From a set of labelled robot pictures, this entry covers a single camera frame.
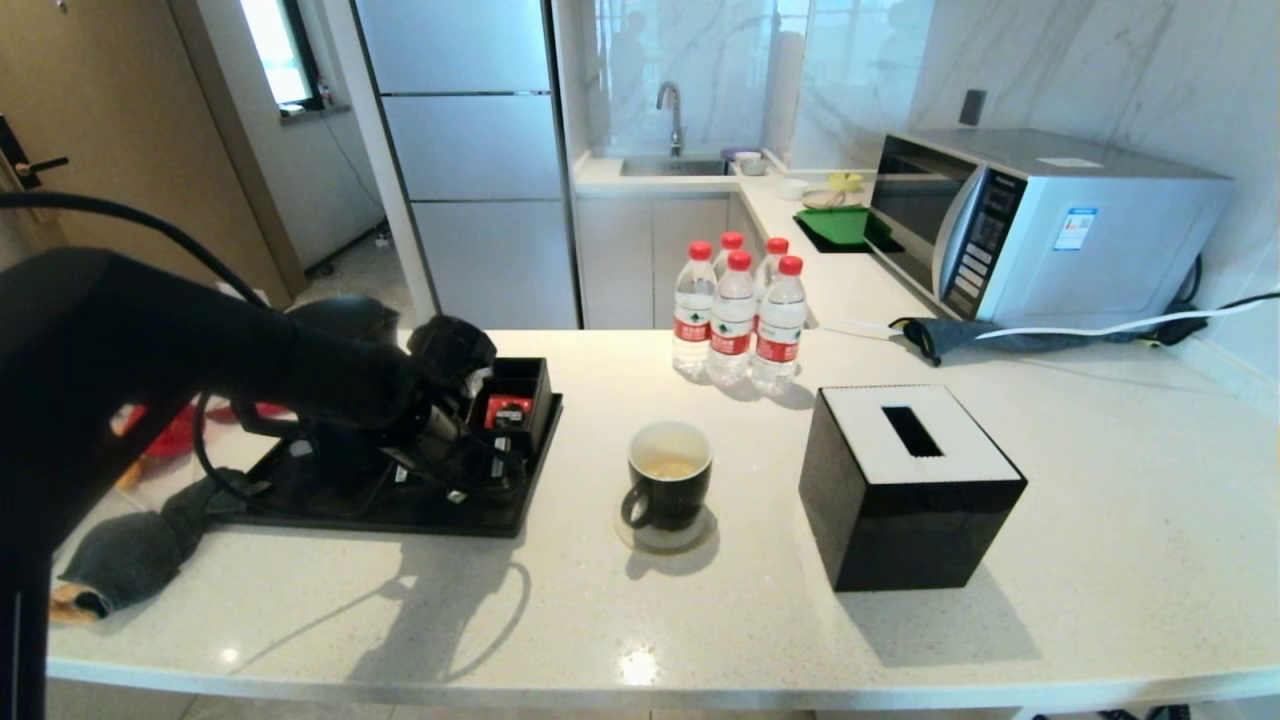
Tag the red round toy fruit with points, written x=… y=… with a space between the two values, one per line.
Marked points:
x=170 y=435

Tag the white plate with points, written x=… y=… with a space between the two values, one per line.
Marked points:
x=825 y=199

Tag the steel kitchen sink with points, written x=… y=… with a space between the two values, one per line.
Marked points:
x=675 y=166

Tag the silver microwave oven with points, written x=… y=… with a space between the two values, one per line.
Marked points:
x=1100 y=238

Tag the brown wooden door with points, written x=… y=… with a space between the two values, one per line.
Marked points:
x=120 y=100

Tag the round translucent coaster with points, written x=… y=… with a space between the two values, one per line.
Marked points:
x=690 y=543

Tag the black electric kettle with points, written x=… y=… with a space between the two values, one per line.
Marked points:
x=340 y=315

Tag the clear water bottle red cap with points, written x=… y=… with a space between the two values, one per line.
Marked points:
x=733 y=246
x=733 y=328
x=775 y=258
x=693 y=318
x=781 y=338

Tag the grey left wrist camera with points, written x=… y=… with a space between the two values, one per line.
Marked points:
x=480 y=382

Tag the white bowl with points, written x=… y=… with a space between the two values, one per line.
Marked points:
x=793 y=187

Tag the black rectangular tray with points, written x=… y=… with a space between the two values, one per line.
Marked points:
x=300 y=500

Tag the white sink cabinet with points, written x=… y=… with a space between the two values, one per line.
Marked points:
x=650 y=260

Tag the silver three-door fridge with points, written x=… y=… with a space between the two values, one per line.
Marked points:
x=470 y=150

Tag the red sachet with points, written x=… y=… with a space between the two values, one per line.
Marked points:
x=508 y=412

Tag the black mug white inside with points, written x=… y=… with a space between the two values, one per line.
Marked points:
x=668 y=495

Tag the grey wall socket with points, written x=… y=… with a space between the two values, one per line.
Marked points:
x=975 y=106

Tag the orange toy fruit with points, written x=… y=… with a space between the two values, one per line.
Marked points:
x=128 y=478

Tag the black compartment organizer box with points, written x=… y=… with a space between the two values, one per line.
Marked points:
x=525 y=385

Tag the dark grey cloth sleeve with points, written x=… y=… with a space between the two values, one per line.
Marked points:
x=130 y=555

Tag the chrome kitchen faucet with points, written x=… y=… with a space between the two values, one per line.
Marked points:
x=672 y=110

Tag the black tissue box white lid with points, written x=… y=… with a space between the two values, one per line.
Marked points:
x=905 y=515

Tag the window with dark frame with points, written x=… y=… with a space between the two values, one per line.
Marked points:
x=275 y=50

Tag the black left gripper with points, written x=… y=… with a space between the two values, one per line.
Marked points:
x=440 y=445

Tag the yellow kitchen item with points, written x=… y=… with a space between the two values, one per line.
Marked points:
x=846 y=180

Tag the green cutting board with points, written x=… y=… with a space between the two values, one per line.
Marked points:
x=840 y=224

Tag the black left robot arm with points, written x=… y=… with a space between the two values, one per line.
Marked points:
x=100 y=340

